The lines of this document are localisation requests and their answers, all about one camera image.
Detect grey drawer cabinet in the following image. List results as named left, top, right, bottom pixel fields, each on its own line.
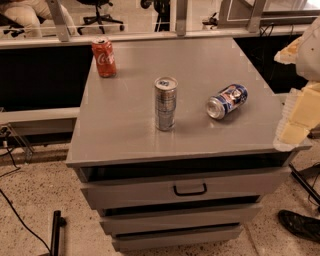
left=65, top=36, right=313, bottom=253

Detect black floor cable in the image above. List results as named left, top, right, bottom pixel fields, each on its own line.
left=0, top=143, right=52, bottom=254

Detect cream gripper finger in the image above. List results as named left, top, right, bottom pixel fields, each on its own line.
left=274, top=37, right=302, bottom=64
left=273, top=81, right=320, bottom=151

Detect silver redbull can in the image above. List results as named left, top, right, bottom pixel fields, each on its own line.
left=154, top=77, right=178, bottom=131

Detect blue pepsi can lying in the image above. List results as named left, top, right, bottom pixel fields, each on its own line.
left=206, top=84, right=248, bottom=120

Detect black floor stand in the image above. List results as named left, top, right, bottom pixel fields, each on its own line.
left=50, top=210, right=67, bottom=256

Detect grey metal railing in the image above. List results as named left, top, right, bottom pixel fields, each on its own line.
left=0, top=0, right=320, bottom=50

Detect black office chair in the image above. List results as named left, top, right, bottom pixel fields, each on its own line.
left=77, top=0, right=125, bottom=34

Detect black shoe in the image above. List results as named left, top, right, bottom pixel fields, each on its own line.
left=278, top=210, right=320, bottom=243

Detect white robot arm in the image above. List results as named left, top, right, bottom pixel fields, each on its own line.
left=273, top=17, right=320, bottom=151

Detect black drawer handle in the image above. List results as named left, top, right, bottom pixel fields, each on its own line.
left=173, top=183, right=208, bottom=197

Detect seated person beige trousers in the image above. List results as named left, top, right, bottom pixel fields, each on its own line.
left=0, top=0, right=78, bottom=38

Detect red coke can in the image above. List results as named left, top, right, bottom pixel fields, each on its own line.
left=92, top=37, right=117, bottom=78

